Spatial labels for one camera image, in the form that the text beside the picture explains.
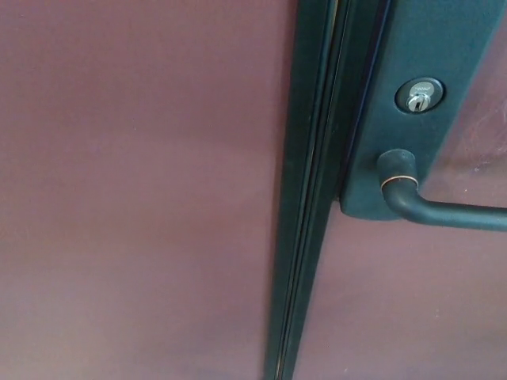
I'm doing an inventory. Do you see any dark lever door handle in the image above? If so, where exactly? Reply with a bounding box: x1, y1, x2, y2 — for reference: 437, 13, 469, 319
376, 149, 507, 234

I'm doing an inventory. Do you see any black door edge strip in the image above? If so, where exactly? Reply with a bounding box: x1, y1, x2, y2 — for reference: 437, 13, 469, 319
281, 0, 394, 380
260, 0, 342, 380

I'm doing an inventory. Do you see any plain maroon door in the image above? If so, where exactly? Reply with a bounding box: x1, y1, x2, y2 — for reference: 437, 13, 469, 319
0, 0, 299, 380

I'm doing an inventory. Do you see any silver lock cylinder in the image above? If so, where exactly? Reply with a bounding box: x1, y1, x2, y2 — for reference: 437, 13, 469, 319
394, 77, 446, 115

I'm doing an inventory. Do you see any maroon door with handle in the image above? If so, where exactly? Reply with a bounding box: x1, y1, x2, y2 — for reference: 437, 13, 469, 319
292, 0, 507, 380

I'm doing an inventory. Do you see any dark teal handle plate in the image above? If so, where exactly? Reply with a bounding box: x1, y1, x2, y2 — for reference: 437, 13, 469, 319
339, 0, 501, 221

